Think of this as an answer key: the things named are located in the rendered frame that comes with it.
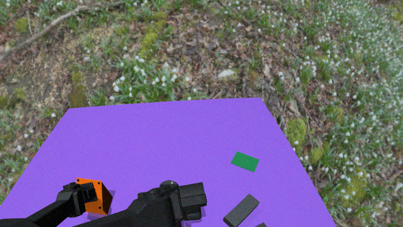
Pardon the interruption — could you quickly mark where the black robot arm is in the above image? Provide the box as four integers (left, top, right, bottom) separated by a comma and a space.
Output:
0, 182, 207, 227

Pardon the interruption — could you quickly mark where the green rectangular block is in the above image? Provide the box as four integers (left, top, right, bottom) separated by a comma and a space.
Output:
231, 151, 259, 172

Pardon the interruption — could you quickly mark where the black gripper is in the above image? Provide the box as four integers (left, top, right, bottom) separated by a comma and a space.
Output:
183, 207, 202, 221

